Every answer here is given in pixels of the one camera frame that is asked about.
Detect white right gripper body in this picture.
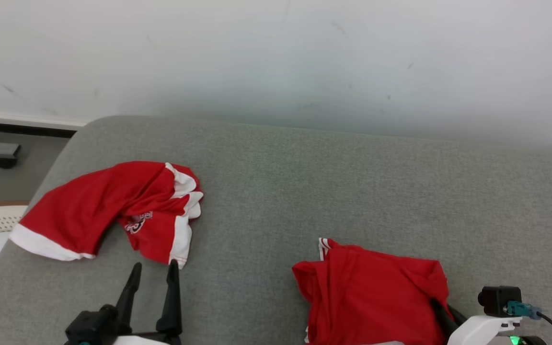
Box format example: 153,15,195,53
448,314,547,345

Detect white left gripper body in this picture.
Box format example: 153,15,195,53
111,333,183,345

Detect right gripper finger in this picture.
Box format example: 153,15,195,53
448,304,469,329
430,298,457,344

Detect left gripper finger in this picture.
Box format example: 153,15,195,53
156,259,183,337
115,262,143,334

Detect red jersey with black lettering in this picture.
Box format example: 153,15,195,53
291,238,450,345

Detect red white jersey shirt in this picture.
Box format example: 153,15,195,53
9,161,204,269

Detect grey fabric sofa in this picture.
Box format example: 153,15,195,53
0,115,552,345

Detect white baseboard strip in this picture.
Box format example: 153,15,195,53
0,114,89,130

